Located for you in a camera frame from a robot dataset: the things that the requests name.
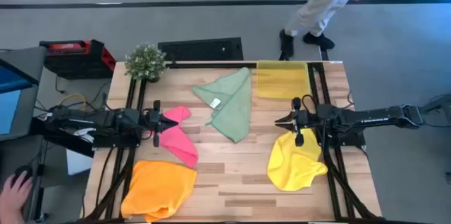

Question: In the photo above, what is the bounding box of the pink microfiber towel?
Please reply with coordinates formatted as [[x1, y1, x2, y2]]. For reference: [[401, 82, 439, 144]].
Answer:
[[150, 105, 199, 169]]

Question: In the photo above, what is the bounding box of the person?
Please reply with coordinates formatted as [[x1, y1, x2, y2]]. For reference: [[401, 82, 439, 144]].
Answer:
[[279, 0, 392, 59]]

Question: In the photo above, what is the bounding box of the yellow microfiber towel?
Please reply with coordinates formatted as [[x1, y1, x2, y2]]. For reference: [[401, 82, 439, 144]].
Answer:
[[266, 127, 329, 192]]

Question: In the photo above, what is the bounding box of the yellow translucent plastic bin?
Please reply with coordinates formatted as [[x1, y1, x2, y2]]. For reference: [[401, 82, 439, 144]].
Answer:
[[256, 60, 312, 100]]

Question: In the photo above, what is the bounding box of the person's hand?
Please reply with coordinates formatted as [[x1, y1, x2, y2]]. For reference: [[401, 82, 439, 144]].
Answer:
[[0, 173, 33, 224]]

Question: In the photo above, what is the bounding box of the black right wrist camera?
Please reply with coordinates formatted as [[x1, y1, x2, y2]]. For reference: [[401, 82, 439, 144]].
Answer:
[[302, 110, 319, 130]]

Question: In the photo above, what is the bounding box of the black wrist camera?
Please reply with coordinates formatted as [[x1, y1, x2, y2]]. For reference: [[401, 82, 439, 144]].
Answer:
[[302, 110, 319, 130], [142, 109, 156, 128]]

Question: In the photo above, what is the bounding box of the black computer mouse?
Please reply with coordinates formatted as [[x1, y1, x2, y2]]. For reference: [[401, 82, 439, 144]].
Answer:
[[12, 165, 35, 186]]

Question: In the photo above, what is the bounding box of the grey desk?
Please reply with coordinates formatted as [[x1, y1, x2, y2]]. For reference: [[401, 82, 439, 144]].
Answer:
[[0, 46, 49, 224]]

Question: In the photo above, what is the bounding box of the white box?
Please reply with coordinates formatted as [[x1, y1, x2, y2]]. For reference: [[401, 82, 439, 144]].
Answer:
[[66, 146, 93, 176]]

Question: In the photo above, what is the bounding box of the yellow cable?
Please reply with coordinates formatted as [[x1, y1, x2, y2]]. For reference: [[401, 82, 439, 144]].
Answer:
[[58, 93, 87, 111]]

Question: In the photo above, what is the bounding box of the small potted green plant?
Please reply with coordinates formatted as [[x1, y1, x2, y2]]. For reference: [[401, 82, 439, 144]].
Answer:
[[124, 42, 168, 84]]

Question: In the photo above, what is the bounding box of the black floor panel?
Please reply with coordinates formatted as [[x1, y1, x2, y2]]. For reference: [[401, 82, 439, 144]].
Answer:
[[157, 37, 245, 62]]

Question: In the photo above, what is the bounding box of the black frame crossbar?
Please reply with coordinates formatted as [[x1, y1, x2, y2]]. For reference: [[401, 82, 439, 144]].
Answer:
[[165, 62, 258, 70]]

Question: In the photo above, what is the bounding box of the computer monitor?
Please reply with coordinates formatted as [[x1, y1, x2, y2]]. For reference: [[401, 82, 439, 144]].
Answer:
[[0, 58, 40, 142]]

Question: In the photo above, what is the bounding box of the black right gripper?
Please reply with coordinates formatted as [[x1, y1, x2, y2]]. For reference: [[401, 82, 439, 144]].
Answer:
[[274, 97, 320, 148]]

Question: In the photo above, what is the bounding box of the green microfiber towel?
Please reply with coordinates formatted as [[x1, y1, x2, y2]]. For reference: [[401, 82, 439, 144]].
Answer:
[[191, 67, 253, 144]]

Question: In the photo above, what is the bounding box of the orange microfiber towel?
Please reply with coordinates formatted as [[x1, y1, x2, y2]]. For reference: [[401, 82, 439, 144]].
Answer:
[[120, 159, 198, 223]]

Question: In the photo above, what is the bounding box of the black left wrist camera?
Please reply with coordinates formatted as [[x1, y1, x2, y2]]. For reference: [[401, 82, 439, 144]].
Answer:
[[142, 109, 156, 128]]

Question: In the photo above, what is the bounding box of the red and black power station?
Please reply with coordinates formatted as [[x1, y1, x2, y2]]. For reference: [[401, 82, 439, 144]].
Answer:
[[39, 39, 117, 80]]

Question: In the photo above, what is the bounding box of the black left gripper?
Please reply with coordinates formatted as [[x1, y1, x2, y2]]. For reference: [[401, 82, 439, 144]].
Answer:
[[142, 99, 179, 148]]

